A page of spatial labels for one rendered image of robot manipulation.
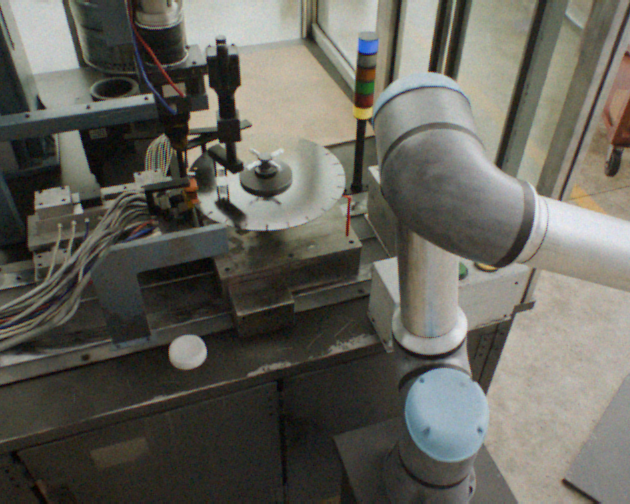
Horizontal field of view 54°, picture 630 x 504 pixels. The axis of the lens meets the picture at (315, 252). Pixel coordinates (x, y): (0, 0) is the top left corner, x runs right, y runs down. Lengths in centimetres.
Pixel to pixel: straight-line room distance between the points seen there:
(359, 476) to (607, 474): 114
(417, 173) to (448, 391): 40
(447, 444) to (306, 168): 67
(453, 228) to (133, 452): 92
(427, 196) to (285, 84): 145
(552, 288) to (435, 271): 173
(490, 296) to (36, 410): 87
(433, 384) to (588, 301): 167
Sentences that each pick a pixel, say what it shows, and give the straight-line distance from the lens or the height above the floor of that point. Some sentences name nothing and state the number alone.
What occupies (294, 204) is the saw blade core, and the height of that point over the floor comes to 95.
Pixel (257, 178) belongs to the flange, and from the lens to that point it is 129.
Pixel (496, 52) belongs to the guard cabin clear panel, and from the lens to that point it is 133.
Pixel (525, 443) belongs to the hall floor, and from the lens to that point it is 210.
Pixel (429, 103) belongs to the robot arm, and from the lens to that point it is 71.
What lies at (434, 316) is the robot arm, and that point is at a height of 105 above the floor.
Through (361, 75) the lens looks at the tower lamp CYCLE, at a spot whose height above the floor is 108.
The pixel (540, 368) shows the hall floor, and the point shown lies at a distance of 228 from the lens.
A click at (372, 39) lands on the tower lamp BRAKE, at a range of 138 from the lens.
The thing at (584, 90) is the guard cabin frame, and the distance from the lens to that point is 110.
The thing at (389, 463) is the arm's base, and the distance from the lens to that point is 107.
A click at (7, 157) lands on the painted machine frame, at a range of 177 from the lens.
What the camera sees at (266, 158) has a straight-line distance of 127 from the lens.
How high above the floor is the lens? 174
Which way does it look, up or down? 44 degrees down
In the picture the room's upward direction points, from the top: 1 degrees clockwise
